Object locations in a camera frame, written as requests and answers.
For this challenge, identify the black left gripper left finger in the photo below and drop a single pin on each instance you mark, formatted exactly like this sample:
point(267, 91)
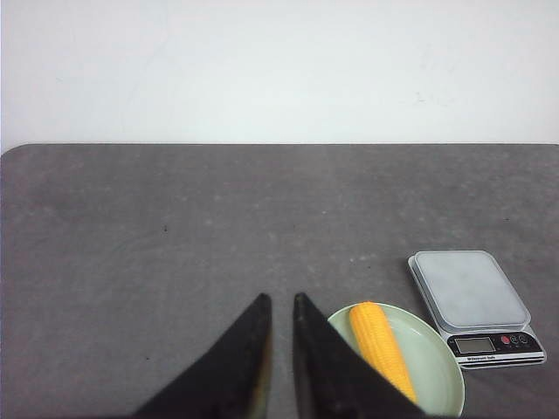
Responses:
point(231, 380)

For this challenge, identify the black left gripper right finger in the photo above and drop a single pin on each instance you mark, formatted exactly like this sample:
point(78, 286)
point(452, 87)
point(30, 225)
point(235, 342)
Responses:
point(331, 379)

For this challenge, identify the yellow corn cob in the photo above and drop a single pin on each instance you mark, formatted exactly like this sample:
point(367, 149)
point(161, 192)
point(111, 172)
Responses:
point(378, 346)

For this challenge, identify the light green plate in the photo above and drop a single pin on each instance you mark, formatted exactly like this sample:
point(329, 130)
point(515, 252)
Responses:
point(436, 376)

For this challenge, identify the silver digital kitchen scale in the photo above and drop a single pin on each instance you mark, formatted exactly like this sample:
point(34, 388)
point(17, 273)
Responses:
point(475, 309)

